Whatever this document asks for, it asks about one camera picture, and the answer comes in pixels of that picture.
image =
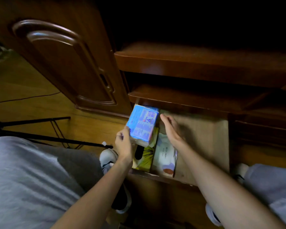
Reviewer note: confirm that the brown wooden cabinet door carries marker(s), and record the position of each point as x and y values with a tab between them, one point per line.
69	57

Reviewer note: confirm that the person's right thumb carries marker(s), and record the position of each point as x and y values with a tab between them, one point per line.
164	122

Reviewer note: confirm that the yellow tissue box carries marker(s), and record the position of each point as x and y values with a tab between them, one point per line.
147	157

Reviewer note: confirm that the person's right hand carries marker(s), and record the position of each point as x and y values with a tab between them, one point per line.
174	133

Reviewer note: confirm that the brown wooden cabinet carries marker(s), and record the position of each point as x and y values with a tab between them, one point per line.
195	66

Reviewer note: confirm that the person's right white shoe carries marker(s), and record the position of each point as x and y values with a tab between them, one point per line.
212	215

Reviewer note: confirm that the black tripod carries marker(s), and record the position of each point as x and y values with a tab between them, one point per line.
38	138

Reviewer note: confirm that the white wet wipes packet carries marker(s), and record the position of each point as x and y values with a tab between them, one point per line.
164	157

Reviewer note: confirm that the person's left forearm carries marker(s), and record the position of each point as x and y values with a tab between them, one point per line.
97	195

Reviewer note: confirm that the person's right grey trouser leg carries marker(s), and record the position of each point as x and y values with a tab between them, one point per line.
274	186

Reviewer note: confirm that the person's white shoe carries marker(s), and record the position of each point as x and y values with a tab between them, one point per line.
108	157
212	215

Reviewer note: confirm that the person's left hand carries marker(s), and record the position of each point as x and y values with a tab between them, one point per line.
124	149

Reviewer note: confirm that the person's left grey trouser leg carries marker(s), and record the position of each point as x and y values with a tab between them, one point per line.
26	183

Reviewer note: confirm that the person's right forearm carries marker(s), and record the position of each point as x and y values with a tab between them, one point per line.
226	190

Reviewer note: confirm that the wooden drawer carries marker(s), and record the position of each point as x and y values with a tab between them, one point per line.
205	140

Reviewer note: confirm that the person's left thumb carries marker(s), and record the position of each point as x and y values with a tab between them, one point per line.
128	134

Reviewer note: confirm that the person's left white shoe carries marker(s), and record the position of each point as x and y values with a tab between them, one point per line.
108	157

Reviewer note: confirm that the person's grey trouser leg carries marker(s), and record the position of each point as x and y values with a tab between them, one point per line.
274	186
26	183

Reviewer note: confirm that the blue tissue packet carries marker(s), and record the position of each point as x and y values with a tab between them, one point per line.
143	123

